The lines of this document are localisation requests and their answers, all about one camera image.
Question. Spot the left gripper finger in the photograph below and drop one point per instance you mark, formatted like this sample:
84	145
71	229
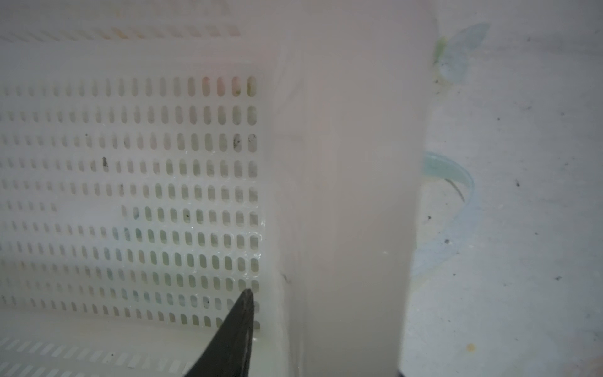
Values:
228	354

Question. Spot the white plastic basket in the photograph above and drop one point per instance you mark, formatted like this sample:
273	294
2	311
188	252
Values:
164	163

